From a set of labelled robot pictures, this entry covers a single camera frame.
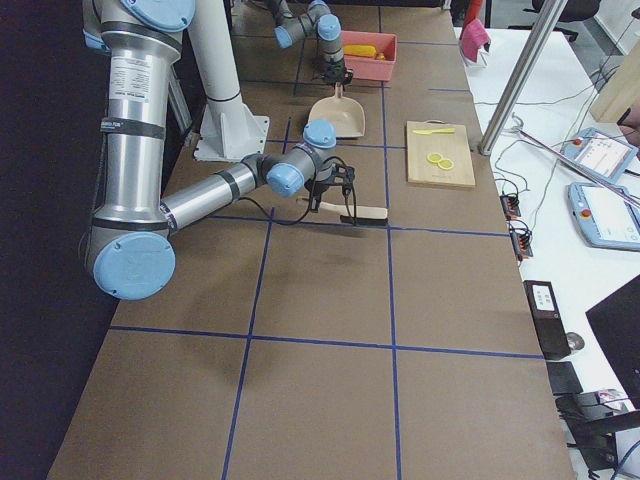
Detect black power adapter box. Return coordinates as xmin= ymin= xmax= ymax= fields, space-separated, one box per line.
xmin=523 ymin=280 xmax=571 ymax=360

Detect lower blue teach pendant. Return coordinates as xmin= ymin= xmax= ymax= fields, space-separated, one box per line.
xmin=567 ymin=182 xmax=639 ymax=252

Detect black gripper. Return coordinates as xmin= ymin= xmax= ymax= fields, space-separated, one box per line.
xmin=307 ymin=158 xmax=358 ymax=226
xmin=320 ymin=59 xmax=354 ymax=87

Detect upper toy lemon slice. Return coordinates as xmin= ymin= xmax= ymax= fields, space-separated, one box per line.
xmin=427 ymin=152 xmax=443 ymax=164

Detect aluminium frame post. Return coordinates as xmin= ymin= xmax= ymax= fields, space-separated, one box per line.
xmin=478 ymin=0 xmax=567 ymax=156

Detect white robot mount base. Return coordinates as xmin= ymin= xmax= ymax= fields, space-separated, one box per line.
xmin=189 ymin=0 xmax=270 ymax=162

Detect upper blue teach pendant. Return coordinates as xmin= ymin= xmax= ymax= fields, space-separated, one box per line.
xmin=561 ymin=127 xmax=638 ymax=183

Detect toy lemon slice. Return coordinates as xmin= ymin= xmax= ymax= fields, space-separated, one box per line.
xmin=437 ymin=158 xmax=455 ymax=171
xmin=427 ymin=152 xmax=443 ymax=164

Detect beige hand brush black bristles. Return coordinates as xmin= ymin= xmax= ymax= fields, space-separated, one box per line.
xmin=311 ymin=201 xmax=388 ymax=226

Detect beige plastic dustpan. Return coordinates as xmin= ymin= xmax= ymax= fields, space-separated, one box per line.
xmin=308 ymin=83 xmax=366 ymax=138

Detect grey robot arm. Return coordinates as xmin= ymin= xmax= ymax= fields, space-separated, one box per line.
xmin=265 ymin=0 xmax=353 ymax=87
xmin=83 ymin=1 xmax=355 ymax=300

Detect thin metal rod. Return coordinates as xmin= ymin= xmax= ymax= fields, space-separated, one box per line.
xmin=506 ymin=115 xmax=639 ymax=208

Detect bamboo cutting board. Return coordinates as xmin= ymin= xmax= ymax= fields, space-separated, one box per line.
xmin=406 ymin=121 xmax=476 ymax=188

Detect blue teach pendant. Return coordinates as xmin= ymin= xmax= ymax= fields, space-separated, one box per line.
xmin=561 ymin=127 xmax=638 ymax=183
xmin=567 ymin=182 xmax=639 ymax=252

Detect magenta cloth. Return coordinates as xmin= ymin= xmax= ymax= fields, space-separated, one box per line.
xmin=459 ymin=19 xmax=491 ymax=66

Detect yellow plastic toy knife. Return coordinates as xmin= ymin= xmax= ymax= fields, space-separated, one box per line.
xmin=411 ymin=128 xmax=456 ymax=135

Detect pink plastic bin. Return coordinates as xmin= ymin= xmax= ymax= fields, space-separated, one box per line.
xmin=342 ymin=30 xmax=397 ymax=82

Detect lower toy lemon slice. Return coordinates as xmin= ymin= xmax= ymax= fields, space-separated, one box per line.
xmin=437 ymin=158 xmax=455 ymax=171

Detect yellow toy corn cob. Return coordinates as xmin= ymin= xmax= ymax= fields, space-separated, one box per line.
xmin=343 ymin=44 xmax=378 ymax=59

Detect black monitor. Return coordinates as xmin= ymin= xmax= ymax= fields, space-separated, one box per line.
xmin=586 ymin=278 xmax=640 ymax=409

